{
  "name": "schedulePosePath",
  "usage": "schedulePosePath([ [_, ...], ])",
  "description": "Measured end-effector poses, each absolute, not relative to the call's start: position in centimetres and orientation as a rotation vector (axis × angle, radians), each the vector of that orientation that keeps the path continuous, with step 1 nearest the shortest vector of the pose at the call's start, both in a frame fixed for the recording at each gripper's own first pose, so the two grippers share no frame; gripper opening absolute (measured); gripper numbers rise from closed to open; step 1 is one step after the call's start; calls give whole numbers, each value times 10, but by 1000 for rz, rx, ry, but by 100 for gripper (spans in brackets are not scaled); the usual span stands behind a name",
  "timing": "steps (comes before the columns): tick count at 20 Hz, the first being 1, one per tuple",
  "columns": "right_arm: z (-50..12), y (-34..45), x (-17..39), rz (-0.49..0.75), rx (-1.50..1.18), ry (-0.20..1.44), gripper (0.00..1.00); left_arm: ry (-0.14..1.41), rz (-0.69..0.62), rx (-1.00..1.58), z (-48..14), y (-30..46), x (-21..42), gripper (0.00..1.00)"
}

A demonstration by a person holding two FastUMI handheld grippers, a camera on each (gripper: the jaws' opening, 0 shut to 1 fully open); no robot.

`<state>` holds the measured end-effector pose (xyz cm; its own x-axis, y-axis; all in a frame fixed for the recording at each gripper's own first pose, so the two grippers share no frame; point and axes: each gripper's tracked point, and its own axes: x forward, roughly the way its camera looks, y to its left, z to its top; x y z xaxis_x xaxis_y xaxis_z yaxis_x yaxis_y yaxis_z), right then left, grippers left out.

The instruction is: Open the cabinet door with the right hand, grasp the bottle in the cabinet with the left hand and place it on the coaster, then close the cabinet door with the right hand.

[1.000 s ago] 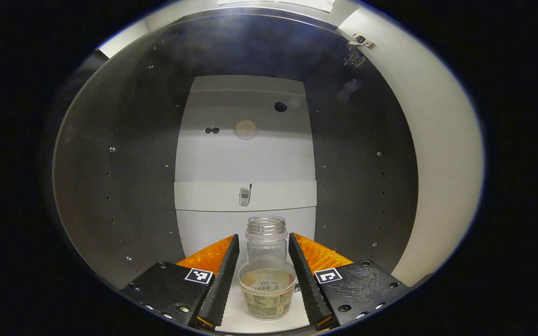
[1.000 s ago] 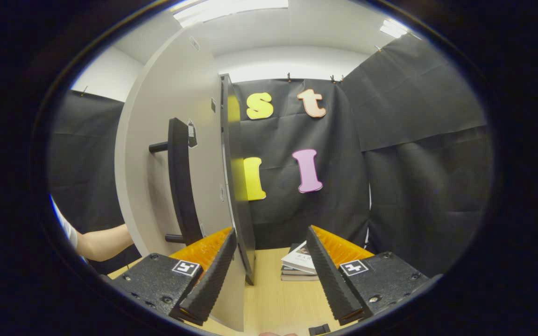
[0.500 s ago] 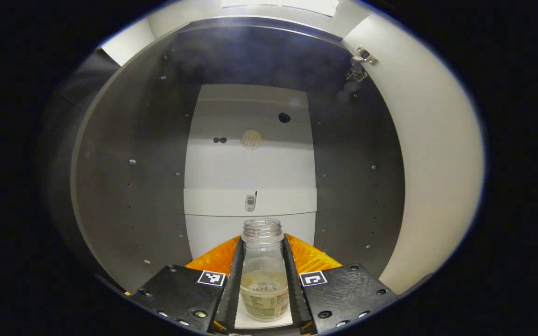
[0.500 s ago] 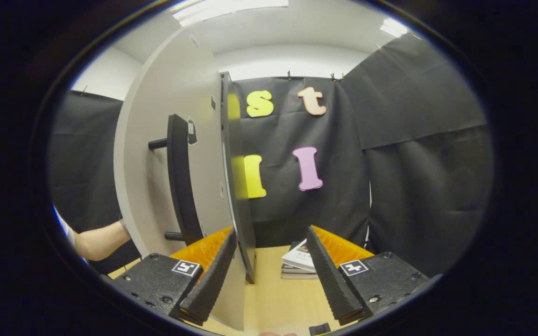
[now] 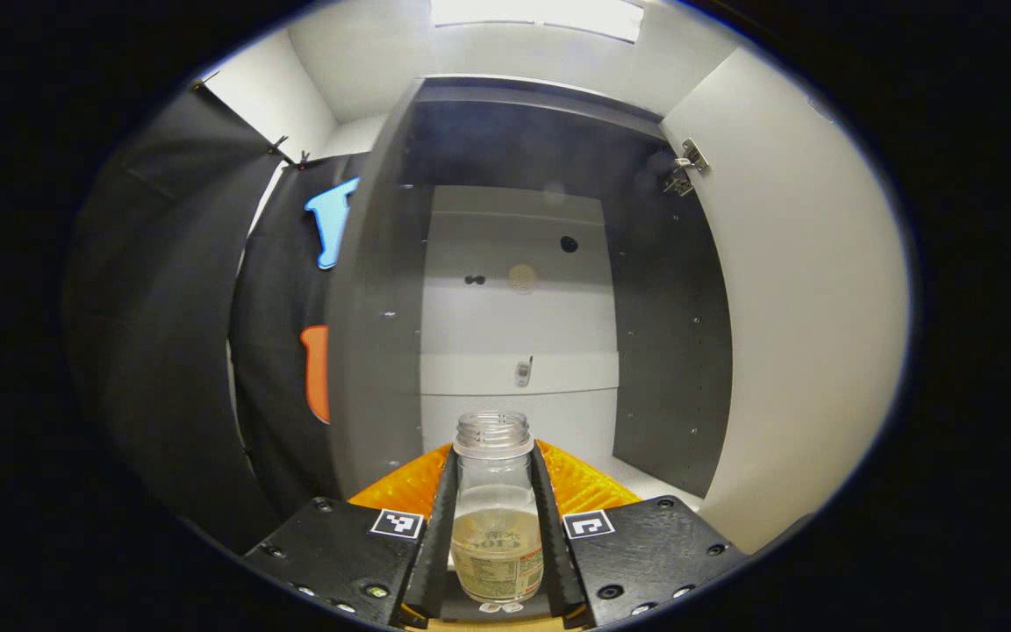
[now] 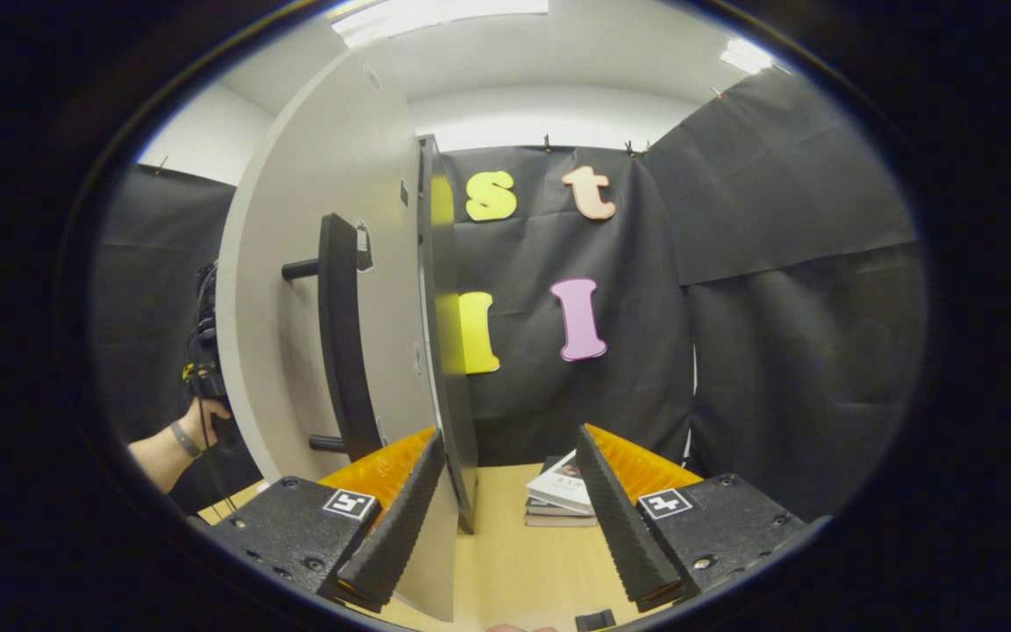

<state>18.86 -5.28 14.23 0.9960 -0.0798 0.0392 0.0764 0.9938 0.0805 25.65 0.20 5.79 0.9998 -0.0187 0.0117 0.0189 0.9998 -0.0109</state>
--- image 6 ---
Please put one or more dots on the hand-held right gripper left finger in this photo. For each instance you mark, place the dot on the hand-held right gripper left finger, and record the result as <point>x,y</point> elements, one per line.
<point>400,527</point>

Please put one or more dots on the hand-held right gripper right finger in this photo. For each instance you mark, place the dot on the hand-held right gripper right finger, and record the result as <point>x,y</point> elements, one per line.
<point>615,527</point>

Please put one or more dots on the dark grey cabinet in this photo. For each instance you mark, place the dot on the dark grey cabinet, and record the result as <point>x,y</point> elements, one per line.
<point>448,395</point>

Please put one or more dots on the light grey cabinet door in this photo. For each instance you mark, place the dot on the light grey cabinet door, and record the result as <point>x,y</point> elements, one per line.
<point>295,175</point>

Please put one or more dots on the dark grey book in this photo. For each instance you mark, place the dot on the dark grey book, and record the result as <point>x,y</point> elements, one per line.
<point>558,520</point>

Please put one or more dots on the white cover book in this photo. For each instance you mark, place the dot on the white cover book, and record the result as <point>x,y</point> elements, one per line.
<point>558,487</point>

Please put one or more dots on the grey wristband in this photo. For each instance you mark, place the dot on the grey wristband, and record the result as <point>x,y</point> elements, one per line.
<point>182,441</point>

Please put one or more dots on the black backdrop cloth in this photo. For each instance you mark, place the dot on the black backdrop cloth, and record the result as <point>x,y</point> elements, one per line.
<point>777,351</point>

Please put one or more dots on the large ceiling light panel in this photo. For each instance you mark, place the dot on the large ceiling light panel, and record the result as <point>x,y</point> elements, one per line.
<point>435,17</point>

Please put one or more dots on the small ceiling light panel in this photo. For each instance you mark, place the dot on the small ceiling light panel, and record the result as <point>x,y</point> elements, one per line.
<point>747,57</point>

